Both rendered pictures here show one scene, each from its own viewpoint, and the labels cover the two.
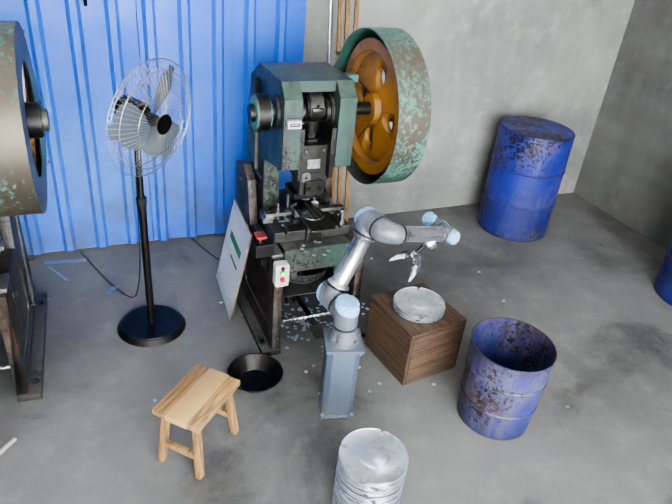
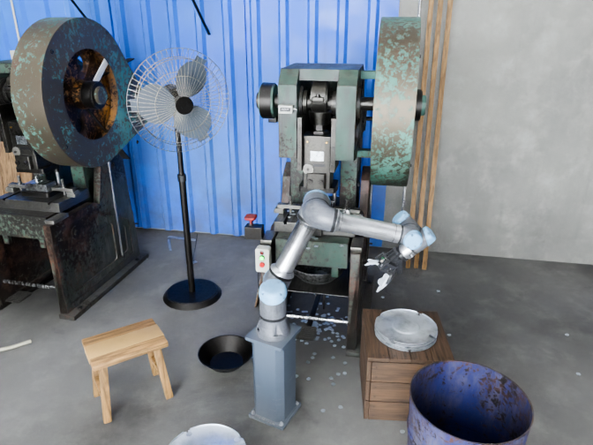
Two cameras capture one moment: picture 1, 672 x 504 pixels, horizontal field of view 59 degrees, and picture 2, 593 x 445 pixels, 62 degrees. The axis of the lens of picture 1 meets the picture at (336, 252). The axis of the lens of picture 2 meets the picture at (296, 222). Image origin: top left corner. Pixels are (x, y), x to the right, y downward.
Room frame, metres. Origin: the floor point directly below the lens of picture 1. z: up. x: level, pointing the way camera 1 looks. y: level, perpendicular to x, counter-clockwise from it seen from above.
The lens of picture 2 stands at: (0.89, -1.26, 1.73)
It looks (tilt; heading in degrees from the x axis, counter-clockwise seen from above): 22 degrees down; 37
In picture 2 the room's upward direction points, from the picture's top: straight up
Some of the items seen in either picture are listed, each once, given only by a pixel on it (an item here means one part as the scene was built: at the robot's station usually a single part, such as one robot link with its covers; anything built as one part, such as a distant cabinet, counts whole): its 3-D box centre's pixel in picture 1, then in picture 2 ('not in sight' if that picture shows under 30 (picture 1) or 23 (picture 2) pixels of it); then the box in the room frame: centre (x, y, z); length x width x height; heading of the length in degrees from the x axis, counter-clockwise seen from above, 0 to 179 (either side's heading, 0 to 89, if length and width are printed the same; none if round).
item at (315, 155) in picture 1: (310, 165); (318, 159); (3.01, 0.18, 1.04); 0.17 x 0.15 x 0.30; 26
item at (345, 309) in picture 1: (345, 311); (273, 297); (2.30, -0.08, 0.62); 0.13 x 0.12 x 0.14; 34
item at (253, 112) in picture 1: (311, 110); (319, 101); (3.05, 0.21, 1.33); 0.66 x 0.18 x 0.18; 116
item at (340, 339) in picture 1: (344, 331); (273, 321); (2.30, -0.08, 0.50); 0.15 x 0.15 x 0.10
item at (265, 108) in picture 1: (264, 114); (274, 103); (2.96, 0.43, 1.31); 0.22 x 0.12 x 0.22; 26
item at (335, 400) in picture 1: (339, 374); (274, 373); (2.30, -0.08, 0.23); 0.19 x 0.19 x 0.45; 9
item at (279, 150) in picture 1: (297, 186); (322, 185); (3.18, 0.27, 0.83); 0.79 x 0.43 x 1.34; 26
